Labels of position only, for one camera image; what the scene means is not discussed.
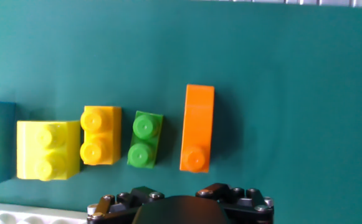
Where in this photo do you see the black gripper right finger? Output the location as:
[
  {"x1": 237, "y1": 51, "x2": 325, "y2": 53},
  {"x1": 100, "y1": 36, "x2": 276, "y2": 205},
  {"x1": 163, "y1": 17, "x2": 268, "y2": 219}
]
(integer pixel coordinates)
[{"x1": 195, "y1": 182, "x2": 275, "y2": 224}]

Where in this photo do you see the orange sloped block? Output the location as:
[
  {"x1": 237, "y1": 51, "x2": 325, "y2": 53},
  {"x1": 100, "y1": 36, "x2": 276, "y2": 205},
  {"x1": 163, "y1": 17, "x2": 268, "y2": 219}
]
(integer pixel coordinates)
[{"x1": 179, "y1": 83, "x2": 216, "y2": 174}]

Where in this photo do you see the green two-stud block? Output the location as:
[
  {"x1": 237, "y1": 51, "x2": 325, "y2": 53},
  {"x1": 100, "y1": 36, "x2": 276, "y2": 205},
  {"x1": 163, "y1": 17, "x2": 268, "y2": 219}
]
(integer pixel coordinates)
[{"x1": 126, "y1": 110, "x2": 164, "y2": 170}]

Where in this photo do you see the white studded baseplate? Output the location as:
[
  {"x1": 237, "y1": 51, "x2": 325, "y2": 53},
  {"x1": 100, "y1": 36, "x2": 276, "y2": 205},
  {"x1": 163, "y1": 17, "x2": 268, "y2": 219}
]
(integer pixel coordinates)
[{"x1": 0, "y1": 201, "x2": 88, "y2": 224}]

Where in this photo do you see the large lime yellow block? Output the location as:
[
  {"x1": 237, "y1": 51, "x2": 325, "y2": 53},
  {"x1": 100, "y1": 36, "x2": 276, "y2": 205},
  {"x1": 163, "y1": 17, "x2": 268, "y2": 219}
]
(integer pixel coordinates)
[{"x1": 16, "y1": 119, "x2": 82, "y2": 182}]

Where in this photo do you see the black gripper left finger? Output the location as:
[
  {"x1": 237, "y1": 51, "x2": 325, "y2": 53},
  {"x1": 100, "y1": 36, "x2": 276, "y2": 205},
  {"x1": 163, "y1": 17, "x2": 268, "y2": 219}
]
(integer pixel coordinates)
[{"x1": 86, "y1": 185, "x2": 166, "y2": 224}]

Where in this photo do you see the green cutting mat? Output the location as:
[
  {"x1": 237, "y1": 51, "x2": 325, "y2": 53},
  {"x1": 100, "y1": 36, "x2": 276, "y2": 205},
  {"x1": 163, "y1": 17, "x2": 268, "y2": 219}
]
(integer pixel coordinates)
[{"x1": 0, "y1": 0, "x2": 362, "y2": 224}]

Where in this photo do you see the yellow-orange two-stud block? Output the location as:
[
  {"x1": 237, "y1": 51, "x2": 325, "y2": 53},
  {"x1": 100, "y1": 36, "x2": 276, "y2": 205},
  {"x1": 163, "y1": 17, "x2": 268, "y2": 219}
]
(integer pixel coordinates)
[{"x1": 79, "y1": 105, "x2": 123, "y2": 166}]

